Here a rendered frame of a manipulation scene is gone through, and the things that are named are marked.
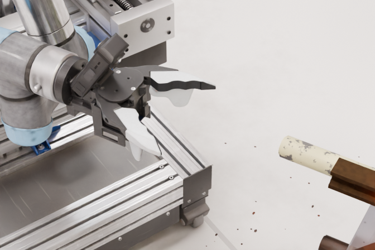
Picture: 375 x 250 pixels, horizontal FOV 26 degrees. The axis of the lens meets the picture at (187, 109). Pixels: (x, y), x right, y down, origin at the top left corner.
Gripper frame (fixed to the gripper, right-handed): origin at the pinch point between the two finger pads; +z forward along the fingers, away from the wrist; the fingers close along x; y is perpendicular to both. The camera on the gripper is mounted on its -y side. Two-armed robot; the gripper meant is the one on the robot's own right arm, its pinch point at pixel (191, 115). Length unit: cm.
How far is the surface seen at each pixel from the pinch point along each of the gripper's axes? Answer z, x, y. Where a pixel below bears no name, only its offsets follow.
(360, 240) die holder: 25.6, 1.8, 8.4
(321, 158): 8, -36, 36
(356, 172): 23.1, 0.2, -1.3
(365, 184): 24.8, 1.5, -1.3
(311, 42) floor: -34, -147, 100
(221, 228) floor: -23, -59, 100
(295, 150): 3, -35, 36
